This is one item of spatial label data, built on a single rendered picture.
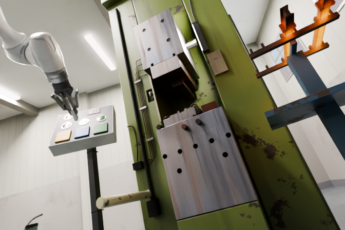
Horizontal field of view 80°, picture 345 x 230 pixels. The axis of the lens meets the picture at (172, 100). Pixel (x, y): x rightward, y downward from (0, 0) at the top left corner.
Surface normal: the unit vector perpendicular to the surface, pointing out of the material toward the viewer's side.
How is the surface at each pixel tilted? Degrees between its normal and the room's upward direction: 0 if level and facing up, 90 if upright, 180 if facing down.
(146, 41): 90
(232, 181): 90
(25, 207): 90
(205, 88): 90
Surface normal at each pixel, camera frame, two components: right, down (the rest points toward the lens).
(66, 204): -0.15, -0.39
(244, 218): -0.36, -0.32
